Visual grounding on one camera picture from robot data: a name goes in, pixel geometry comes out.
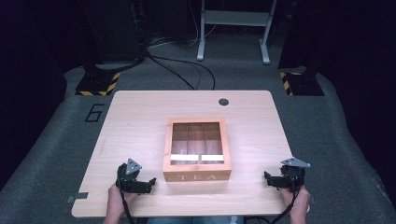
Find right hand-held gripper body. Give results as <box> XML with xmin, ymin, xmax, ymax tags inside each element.
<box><xmin>273</xmin><ymin>157</ymin><xmax>312</xmax><ymax>192</ymax></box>

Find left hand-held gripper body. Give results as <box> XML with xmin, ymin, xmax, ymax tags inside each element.
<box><xmin>116</xmin><ymin>158</ymin><xmax>148</xmax><ymax>194</ymax></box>

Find person's left hand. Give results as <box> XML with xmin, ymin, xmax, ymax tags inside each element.
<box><xmin>106</xmin><ymin>183</ymin><xmax>138</xmax><ymax>219</ymax></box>

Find person's right hand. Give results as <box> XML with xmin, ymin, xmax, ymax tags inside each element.
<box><xmin>279</xmin><ymin>185</ymin><xmax>312</xmax><ymax>218</ymax></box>

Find grey tape piece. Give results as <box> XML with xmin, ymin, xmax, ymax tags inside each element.
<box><xmin>65</xmin><ymin>191</ymin><xmax>90</xmax><ymax>204</ymax></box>

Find wooden tea box glass lid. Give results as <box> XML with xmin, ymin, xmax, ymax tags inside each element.
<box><xmin>163</xmin><ymin>117</ymin><xmax>233</xmax><ymax>183</ymax></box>

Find black hazard-striped stand base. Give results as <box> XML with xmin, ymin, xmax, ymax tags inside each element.
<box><xmin>75</xmin><ymin>70</ymin><xmax>122</xmax><ymax>97</ymax></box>
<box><xmin>278</xmin><ymin>71</ymin><xmax>326</xmax><ymax>97</ymax></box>

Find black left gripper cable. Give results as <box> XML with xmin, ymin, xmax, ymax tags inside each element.
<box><xmin>119</xmin><ymin>188</ymin><xmax>137</xmax><ymax>224</ymax></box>

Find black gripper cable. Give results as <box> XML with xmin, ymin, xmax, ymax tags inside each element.
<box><xmin>246</xmin><ymin>178</ymin><xmax>302</xmax><ymax>224</ymax></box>
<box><xmin>119</xmin><ymin>188</ymin><xmax>137</xmax><ymax>224</ymax></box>

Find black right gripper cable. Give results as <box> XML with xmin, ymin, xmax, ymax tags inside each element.
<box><xmin>246</xmin><ymin>178</ymin><xmax>302</xmax><ymax>224</ymax></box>

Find black floor cables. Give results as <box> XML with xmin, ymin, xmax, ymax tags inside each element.
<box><xmin>145</xmin><ymin>53</ymin><xmax>217</xmax><ymax>91</ymax></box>

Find white floor cables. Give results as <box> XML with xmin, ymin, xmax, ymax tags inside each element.
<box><xmin>148</xmin><ymin>0</ymin><xmax>219</xmax><ymax>49</ymax></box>

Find white metal desk frame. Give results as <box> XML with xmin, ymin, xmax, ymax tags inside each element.
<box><xmin>196</xmin><ymin>0</ymin><xmax>278</xmax><ymax>65</ymax></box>

